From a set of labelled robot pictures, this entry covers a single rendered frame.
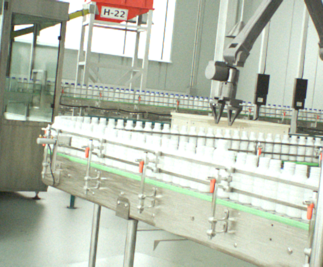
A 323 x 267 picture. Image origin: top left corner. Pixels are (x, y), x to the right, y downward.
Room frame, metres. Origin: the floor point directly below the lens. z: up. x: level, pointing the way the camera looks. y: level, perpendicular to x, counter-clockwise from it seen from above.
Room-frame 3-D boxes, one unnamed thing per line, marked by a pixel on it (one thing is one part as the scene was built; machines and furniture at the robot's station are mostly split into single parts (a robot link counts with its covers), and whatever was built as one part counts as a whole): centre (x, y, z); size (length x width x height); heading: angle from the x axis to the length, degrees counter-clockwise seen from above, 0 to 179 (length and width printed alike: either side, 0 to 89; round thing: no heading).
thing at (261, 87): (8.89, -1.20, 1.55); 0.17 x 0.15 x 0.42; 107
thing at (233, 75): (2.50, -0.22, 1.43); 0.07 x 0.06 x 0.07; 124
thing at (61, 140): (3.40, 0.51, 0.96); 0.23 x 0.10 x 0.27; 125
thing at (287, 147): (4.59, -0.83, 1.08); 0.06 x 0.06 x 0.17
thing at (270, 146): (4.55, -0.71, 1.08); 0.06 x 0.06 x 0.17
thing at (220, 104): (2.49, -0.21, 1.30); 0.07 x 0.07 x 0.09; 35
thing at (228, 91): (2.50, -0.22, 1.37); 0.10 x 0.07 x 0.07; 125
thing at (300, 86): (9.05, -1.73, 1.55); 0.17 x 0.15 x 0.42; 107
